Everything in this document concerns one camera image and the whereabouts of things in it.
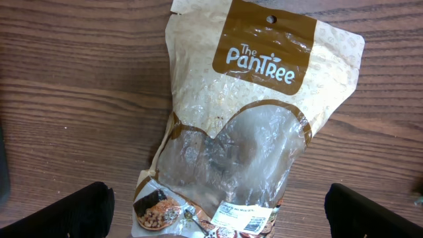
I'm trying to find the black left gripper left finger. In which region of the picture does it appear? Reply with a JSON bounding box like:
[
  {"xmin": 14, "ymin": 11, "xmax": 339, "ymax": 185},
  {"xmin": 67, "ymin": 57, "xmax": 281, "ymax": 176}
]
[{"xmin": 1, "ymin": 182, "xmax": 115, "ymax": 238}]

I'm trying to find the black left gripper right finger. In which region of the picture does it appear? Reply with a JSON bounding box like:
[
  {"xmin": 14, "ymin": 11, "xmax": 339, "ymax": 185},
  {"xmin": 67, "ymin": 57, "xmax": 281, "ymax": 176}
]
[{"xmin": 325, "ymin": 183, "xmax": 422, "ymax": 238}]

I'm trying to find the brown white snack bag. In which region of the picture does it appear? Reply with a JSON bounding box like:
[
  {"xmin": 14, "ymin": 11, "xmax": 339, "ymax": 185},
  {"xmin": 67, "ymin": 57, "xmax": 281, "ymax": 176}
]
[{"xmin": 132, "ymin": 1, "xmax": 365, "ymax": 237}]

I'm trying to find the dark grey plastic basket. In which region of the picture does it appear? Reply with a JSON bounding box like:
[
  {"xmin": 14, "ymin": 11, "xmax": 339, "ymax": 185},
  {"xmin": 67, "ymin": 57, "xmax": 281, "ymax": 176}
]
[{"xmin": 0, "ymin": 129, "xmax": 11, "ymax": 204}]

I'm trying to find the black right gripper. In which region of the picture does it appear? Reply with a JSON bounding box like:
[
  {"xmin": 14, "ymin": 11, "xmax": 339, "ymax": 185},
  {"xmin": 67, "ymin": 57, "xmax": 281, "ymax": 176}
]
[{"xmin": 412, "ymin": 178, "xmax": 423, "ymax": 206}]

